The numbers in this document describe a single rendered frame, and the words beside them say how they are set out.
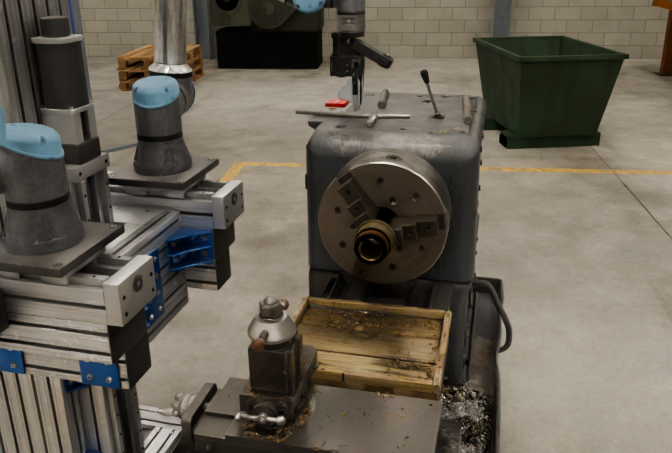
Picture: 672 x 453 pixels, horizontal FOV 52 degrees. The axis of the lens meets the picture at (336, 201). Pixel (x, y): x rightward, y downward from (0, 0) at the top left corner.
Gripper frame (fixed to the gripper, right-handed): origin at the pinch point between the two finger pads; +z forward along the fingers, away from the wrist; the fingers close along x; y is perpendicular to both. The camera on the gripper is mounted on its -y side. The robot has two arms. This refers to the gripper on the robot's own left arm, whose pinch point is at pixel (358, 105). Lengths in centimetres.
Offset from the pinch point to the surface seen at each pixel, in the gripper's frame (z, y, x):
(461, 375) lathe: 72, -32, 15
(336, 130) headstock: 4.3, 3.7, 11.4
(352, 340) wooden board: 41, -9, 53
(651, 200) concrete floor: 130, -148, -312
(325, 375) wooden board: 40, -7, 68
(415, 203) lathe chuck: 15.5, -20.0, 31.9
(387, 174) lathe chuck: 8.8, -13.3, 31.9
